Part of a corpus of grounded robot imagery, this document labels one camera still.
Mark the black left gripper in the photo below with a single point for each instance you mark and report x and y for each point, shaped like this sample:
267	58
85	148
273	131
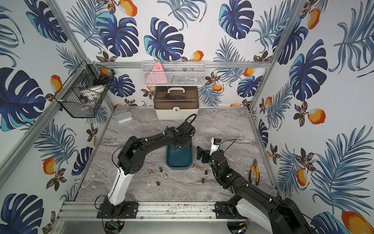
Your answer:
181	140

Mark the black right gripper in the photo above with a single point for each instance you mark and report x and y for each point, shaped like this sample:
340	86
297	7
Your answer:
207	154

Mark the teal plastic storage box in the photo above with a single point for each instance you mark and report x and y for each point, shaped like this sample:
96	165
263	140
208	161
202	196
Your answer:
179	158

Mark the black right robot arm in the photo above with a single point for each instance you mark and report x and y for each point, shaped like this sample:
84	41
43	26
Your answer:
276	215

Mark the small white box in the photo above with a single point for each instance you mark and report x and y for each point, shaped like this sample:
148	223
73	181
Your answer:
124	117

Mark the brown lid white toolbox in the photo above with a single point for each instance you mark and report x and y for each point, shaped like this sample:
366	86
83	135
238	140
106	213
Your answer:
175	103

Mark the pink triangle sign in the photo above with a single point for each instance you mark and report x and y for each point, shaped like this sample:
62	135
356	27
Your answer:
157	76

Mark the white bowl in basket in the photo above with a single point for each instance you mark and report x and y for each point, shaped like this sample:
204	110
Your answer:
94	91

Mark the yellow handled pliers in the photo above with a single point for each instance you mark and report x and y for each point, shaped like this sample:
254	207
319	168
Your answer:
254	174

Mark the black wire basket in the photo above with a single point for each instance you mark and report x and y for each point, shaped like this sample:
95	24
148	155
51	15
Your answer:
82	95

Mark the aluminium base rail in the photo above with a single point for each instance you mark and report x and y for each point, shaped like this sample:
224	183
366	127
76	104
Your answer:
162	211

